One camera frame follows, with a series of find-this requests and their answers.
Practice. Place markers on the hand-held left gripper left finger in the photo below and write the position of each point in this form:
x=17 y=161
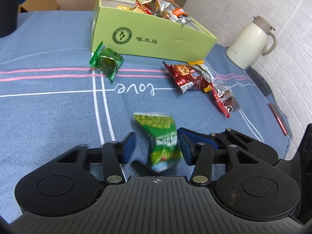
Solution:
x=129 y=148

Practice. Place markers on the yellow nut snack packet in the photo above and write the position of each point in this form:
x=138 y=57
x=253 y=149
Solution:
x=129 y=8

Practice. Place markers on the red packet with brown snacks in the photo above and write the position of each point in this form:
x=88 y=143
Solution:
x=225 y=100

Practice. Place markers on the green pea snack packet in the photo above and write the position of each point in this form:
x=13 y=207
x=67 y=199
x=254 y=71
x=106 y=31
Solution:
x=163 y=139

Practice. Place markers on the green cardboard box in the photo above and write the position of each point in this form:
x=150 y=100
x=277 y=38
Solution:
x=158 y=41

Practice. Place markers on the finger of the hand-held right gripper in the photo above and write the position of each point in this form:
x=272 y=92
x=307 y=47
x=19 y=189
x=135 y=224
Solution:
x=202 y=139

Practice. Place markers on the red flat object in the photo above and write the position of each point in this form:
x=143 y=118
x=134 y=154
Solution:
x=280 y=119

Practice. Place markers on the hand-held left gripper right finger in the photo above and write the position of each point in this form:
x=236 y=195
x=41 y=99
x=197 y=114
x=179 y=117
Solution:
x=187 y=151

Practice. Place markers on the dark green snack packet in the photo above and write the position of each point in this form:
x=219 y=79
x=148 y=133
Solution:
x=107 y=62

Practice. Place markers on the silver and red snack packet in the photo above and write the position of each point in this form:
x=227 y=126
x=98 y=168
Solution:
x=174 y=12

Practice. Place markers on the red peanut snack packet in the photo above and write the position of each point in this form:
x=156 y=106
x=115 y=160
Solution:
x=147 y=7

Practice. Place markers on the dark red cookie packet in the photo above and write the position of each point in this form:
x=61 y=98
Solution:
x=182 y=75

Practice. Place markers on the white thermos jug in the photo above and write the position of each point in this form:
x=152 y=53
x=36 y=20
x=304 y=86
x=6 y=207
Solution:
x=248 y=43

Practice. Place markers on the black bin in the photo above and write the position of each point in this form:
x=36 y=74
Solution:
x=8 y=7

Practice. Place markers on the yellow biscuit packet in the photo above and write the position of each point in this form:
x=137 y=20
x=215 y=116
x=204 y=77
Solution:
x=198 y=63

